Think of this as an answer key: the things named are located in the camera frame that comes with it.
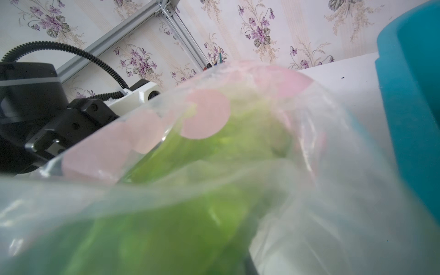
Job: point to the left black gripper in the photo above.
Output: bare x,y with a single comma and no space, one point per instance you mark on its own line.
82,118

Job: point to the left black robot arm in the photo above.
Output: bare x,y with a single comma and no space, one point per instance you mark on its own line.
37,121

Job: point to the zip-top bag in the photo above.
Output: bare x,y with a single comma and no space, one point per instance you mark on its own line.
343,210

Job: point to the chinese cabbage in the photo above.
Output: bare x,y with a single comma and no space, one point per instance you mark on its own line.
190,207

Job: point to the teal plastic basket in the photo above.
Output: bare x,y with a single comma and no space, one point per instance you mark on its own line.
408,71

